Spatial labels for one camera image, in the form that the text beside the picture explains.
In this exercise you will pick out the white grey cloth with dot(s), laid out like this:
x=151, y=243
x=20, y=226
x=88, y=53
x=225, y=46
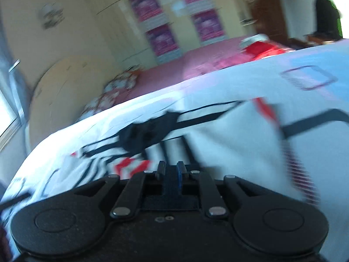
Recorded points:
x=253, y=39

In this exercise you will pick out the window with frame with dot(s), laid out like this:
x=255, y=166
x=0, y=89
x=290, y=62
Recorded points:
x=6, y=109

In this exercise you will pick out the pink bed sheet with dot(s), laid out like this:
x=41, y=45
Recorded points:
x=174, y=71

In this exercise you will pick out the brown wooden door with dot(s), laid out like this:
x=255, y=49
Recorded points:
x=268, y=8

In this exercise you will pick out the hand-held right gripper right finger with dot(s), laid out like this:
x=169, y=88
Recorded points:
x=179, y=176

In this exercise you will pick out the black chair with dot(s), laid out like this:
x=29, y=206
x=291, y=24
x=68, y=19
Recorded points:
x=325, y=16

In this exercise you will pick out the white corner shelf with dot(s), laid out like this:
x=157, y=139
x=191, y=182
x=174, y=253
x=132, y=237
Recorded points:
x=244, y=6

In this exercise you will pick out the white printed blanket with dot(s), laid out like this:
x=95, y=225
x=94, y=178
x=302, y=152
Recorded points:
x=313, y=109

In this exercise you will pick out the floral pillow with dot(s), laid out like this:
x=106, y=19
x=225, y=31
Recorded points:
x=101, y=103
x=122, y=82

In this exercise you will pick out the pink cloth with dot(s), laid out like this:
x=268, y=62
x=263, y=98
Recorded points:
x=231, y=60

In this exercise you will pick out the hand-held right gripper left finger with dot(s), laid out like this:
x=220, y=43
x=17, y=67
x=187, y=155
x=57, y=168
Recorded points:
x=161, y=169

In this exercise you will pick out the wooden headboard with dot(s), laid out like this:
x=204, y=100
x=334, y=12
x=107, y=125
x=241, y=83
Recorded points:
x=60, y=92

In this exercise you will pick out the wall decoration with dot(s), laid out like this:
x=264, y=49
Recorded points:
x=51, y=15

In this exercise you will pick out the red cloth pile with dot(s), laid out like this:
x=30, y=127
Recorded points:
x=265, y=49

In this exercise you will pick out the cream wardrobe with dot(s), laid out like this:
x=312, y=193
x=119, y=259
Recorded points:
x=114, y=21

